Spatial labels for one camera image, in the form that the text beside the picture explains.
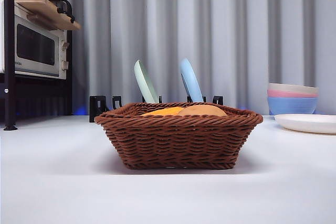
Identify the orange toy corn cob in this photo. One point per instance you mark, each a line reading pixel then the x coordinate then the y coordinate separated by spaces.
pixel 162 112

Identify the tan toy potato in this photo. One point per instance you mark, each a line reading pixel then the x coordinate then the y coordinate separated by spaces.
pixel 202 110

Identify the brown wicker basket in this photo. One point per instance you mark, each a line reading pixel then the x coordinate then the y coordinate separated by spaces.
pixel 178 140

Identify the pale green plate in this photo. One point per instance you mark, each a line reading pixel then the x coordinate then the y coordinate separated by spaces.
pixel 145 85

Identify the pale blue plate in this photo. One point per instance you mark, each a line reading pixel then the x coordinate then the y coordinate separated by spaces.
pixel 191 82

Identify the black dish rack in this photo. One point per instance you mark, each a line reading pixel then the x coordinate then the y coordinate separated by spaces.
pixel 95 106

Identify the grey curtain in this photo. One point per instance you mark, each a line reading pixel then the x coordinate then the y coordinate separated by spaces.
pixel 236 24

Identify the pink bowl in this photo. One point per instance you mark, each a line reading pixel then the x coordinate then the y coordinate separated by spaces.
pixel 288 94

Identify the blue bowl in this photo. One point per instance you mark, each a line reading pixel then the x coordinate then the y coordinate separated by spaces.
pixel 291 104

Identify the cream bowl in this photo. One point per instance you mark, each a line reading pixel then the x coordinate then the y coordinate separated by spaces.
pixel 291 87

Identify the white flat plate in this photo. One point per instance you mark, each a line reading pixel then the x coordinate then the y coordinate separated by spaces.
pixel 307 123

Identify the white microwave oven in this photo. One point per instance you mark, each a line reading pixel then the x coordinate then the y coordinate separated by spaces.
pixel 34 45

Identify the wooden cutting board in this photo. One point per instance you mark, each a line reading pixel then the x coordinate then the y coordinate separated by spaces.
pixel 47 11

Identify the black metal shelf frame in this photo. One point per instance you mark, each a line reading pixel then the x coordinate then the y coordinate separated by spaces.
pixel 9 51

